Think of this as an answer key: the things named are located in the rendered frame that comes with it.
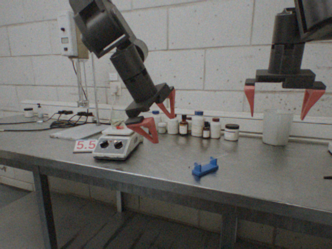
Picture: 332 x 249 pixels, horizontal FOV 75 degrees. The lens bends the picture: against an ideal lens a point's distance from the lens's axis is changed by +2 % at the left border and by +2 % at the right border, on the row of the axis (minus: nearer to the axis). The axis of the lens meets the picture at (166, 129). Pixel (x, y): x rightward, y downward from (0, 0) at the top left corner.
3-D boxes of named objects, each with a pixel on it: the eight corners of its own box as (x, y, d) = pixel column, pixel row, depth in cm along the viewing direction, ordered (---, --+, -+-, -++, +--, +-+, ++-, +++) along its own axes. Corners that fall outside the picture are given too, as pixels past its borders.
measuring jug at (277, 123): (293, 151, 90) (299, 115, 86) (259, 147, 95) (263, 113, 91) (288, 139, 107) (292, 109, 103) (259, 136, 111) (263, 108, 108)
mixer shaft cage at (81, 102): (83, 107, 115) (79, 58, 109) (73, 107, 117) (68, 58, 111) (92, 106, 121) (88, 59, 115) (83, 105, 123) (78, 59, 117)
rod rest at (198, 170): (199, 176, 68) (199, 165, 67) (191, 173, 70) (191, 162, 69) (219, 168, 74) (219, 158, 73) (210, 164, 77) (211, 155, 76)
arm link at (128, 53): (102, 56, 41) (127, 43, 40) (112, 47, 47) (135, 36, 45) (121, 87, 44) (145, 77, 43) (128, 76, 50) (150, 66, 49)
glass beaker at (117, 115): (119, 126, 97) (118, 108, 95) (129, 128, 93) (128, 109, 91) (106, 129, 92) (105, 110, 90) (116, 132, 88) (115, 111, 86)
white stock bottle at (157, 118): (163, 129, 126) (163, 110, 123) (157, 132, 121) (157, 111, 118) (154, 128, 129) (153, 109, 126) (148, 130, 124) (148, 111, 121)
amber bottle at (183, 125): (181, 133, 119) (182, 113, 116) (189, 134, 117) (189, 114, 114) (178, 135, 115) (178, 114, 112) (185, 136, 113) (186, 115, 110)
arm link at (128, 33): (76, 35, 41) (111, 7, 38) (97, 26, 50) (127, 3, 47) (116, 87, 46) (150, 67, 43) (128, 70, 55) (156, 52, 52)
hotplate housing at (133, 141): (125, 161, 80) (124, 140, 78) (92, 159, 82) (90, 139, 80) (141, 142, 101) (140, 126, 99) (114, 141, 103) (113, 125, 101)
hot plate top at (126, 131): (129, 135, 85) (129, 133, 85) (100, 134, 87) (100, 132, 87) (138, 127, 97) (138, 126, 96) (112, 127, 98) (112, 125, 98)
